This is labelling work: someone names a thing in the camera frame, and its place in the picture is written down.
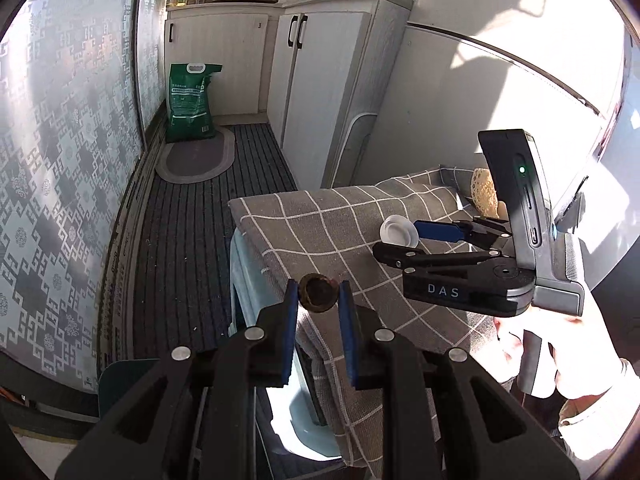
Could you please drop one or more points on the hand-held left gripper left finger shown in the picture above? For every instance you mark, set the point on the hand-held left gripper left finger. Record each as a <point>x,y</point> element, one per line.
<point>289,332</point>

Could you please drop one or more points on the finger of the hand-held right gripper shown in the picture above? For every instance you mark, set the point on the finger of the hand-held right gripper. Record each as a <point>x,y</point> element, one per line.
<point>437,231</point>
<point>395,254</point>

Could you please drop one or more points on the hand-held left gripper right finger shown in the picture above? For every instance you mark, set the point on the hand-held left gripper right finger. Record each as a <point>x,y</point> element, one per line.
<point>347,335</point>

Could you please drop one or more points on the white round lid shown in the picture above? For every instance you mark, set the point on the white round lid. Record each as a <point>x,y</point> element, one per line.
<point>397,230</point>

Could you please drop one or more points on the brown round shell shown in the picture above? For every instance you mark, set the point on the brown round shell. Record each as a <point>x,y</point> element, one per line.
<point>319,292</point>

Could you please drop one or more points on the person's right forearm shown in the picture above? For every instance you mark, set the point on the person's right forearm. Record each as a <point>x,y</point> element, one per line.
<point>605,400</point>

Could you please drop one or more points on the person's right hand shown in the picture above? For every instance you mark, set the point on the person's right hand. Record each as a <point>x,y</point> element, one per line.
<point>575,350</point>

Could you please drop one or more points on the round beige textured sponge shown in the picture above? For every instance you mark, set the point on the round beige textured sponge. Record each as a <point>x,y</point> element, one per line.
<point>484,190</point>

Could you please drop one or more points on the light blue plastic table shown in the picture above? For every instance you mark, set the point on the light blue plastic table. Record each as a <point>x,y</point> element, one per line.
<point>250,285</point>

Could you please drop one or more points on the grey checked tablecloth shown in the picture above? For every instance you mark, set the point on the grey checked tablecloth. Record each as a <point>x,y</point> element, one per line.
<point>325,230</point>

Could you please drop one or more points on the white rounded panel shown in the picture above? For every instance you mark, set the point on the white rounded panel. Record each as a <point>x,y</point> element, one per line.
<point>350,150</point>

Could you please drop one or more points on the dark striped floor mat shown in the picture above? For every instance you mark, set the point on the dark striped floor mat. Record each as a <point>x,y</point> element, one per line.
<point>200,250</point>

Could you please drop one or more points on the white refrigerator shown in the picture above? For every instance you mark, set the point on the white refrigerator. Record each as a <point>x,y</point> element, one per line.
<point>500,10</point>

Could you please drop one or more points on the white double door cabinet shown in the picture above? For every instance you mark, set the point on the white double door cabinet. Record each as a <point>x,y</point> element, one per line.
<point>325,70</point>

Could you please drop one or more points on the grey oval mat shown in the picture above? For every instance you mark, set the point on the grey oval mat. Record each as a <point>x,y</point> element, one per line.
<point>195,157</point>

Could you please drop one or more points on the green rice bag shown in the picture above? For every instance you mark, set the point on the green rice bag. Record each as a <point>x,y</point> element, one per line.
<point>192,105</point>

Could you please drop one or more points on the white single door cabinet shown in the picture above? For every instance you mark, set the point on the white single door cabinet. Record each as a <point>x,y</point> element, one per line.
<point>225,60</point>

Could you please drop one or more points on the patterned frosted glass door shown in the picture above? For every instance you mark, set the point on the patterned frosted glass door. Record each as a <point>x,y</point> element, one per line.
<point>65,160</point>

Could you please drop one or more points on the sliding door bottom rail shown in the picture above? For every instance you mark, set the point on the sliding door bottom rail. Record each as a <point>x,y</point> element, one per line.
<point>125,260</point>

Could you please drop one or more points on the dark door frame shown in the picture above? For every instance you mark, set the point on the dark door frame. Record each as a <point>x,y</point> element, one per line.
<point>45,400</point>

